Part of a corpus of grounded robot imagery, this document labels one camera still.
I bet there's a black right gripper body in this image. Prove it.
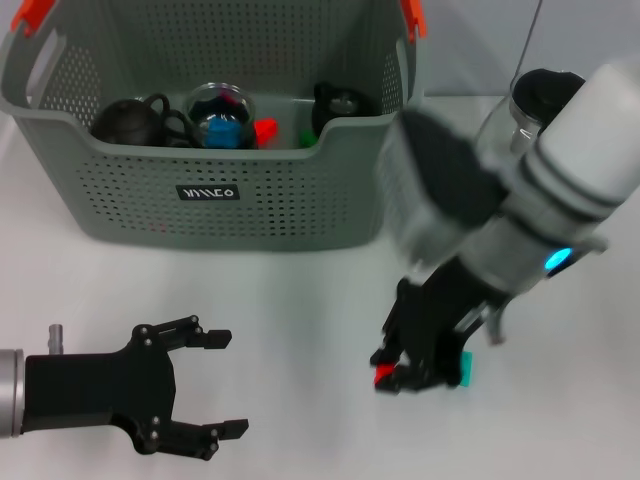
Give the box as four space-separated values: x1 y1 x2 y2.
382 254 504 389

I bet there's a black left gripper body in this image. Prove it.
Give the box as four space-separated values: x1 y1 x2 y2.
22 323 177 456

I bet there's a teal square building block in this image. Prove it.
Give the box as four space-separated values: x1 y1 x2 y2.
458 351 475 388

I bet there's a blue square building block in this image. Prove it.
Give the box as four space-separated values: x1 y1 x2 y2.
204 117 239 149

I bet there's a bright red-orange building block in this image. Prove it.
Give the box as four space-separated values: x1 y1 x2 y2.
253 118 279 147

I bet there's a grey-green perforated storage basket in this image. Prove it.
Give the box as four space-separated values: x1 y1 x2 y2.
0 0 430 251

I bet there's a black clay teapot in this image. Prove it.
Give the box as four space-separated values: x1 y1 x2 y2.
89 93 170 147

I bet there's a right arm gripper cable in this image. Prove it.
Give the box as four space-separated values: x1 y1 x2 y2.
457 299 507 347

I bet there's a glass pitcher with black handle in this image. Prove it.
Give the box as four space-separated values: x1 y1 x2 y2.
472 68 589 166

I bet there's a thin grey wall cable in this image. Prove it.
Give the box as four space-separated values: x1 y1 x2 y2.
508 0 545 86

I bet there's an orange basket handle clip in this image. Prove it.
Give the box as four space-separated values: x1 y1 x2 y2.
399 0 428 41
10 0 55 37

